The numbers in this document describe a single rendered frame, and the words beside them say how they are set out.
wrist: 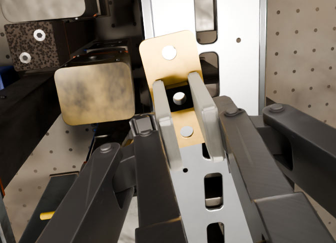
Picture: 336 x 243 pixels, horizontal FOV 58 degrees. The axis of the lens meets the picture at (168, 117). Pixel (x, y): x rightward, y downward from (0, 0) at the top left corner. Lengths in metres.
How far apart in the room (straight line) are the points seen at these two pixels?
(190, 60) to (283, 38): 0.64
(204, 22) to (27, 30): 0.24
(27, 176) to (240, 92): 0.62
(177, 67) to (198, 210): 0.39
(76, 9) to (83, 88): 0.09
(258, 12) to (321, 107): 0.50
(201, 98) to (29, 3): 0.27
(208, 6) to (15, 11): 0.25
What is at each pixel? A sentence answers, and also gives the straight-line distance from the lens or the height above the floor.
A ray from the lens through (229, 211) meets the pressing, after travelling 0.58.
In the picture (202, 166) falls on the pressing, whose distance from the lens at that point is 0.52.
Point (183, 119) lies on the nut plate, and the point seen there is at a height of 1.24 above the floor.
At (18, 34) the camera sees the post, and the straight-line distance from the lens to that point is 0.37.
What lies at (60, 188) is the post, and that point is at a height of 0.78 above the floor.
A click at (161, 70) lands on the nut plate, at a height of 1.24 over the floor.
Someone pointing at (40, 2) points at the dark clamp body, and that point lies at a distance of 0.38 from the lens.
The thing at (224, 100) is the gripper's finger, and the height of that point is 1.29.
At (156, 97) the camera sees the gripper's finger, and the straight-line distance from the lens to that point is 0.17.
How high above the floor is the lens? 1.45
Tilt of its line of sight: 71 degrees down
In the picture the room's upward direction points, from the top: 161 degrees clockwise
